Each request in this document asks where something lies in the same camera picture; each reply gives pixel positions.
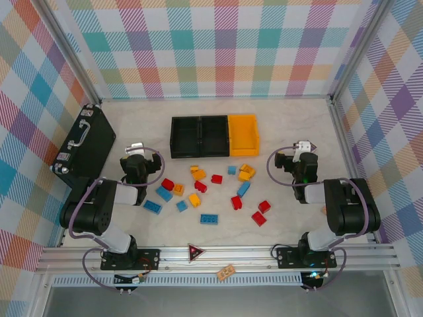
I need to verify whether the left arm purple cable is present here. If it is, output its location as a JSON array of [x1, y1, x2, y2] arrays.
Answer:
[[67, 147, 166, 291]]

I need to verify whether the yellow plastic bin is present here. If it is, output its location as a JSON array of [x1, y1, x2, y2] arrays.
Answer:
[[227, 113, 260, 158]]

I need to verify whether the black carrying case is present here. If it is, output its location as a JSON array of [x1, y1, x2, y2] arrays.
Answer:
[[49, 103, 117, 195]]

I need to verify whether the aluminium side rail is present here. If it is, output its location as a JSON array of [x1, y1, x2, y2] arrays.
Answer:
[[325, 95, 379, 245]]

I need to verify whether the white slotted cable duct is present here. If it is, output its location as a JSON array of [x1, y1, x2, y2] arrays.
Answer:
[[52, 273, 303, 287]]

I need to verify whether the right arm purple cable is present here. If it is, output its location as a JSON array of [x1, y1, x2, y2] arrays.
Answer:
[[267, 147, 369, 293]]

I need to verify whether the small orange tag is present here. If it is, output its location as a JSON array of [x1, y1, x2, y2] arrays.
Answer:
[[216, 265, 235, 281]]

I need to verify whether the aluminium frame post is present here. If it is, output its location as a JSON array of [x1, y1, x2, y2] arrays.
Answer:
[[329, 0, 396, 103], [38, 0, 103, 106]]

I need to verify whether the aluminium front rail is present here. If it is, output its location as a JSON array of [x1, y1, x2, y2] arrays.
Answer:
[[36, 244, 399, 274]]

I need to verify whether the red triangle sign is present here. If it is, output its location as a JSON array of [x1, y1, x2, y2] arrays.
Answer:
[[187, 243, 206, 264]]

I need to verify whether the grey metal panel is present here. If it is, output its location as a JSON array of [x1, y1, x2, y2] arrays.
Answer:
[[42, 285, 397, 317]]

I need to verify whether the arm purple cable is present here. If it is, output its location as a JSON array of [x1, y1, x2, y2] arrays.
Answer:
[[267, 147, 369, 293], [67, 147, 166, 291]]

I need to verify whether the black connector bracket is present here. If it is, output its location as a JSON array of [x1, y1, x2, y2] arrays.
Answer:
[[113, 273, 147, 295], [299, 270, 332, 293]]

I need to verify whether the silver case handle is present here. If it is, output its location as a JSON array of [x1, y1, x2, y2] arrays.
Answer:
[[67, 119, 92, 149]]

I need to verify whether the aluminium back rail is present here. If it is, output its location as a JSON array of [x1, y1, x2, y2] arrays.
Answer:
[[98, 95, 333, 101]]

